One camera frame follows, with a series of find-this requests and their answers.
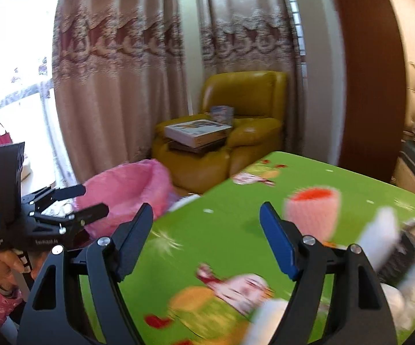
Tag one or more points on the yellow leather armchair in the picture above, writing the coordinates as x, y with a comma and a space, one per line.
254, 136

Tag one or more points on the brown wooden panel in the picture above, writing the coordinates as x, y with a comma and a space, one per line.
372, 79

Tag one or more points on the dark snack wrapper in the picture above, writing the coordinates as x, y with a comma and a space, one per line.
405, 248

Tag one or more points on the pink foam fruit net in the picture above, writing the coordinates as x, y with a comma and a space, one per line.
311, 212

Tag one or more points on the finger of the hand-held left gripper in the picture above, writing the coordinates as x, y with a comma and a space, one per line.
67, 191
88, 212

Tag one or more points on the white carton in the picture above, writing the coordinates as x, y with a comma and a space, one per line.
184, 202

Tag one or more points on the small colourful box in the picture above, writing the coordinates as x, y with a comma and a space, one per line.
222, 113

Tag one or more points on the small white paper tissue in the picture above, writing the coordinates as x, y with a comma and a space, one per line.
268, 320

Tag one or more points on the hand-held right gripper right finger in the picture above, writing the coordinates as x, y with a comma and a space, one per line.
279, 244

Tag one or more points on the flat white printed box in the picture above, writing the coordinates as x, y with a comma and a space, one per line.
196, 131

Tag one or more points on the green printed tablecloth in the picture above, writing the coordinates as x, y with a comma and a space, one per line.
229, 230

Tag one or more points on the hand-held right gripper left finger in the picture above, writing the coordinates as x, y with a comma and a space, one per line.
135, 240

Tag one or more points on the person's left hand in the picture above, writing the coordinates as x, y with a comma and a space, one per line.
0, 260

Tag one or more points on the wide beige patterned curtain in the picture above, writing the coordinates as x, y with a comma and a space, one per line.
121, 79

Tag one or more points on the pink bin bag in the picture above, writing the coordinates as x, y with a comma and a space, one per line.
128, 183

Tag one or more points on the sheer floral curtain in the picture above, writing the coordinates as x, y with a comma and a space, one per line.
47, 115

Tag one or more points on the flat dark box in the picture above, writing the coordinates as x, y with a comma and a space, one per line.
200, 150

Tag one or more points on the narrow beige patterned curtain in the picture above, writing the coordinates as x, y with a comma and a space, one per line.
247, 25

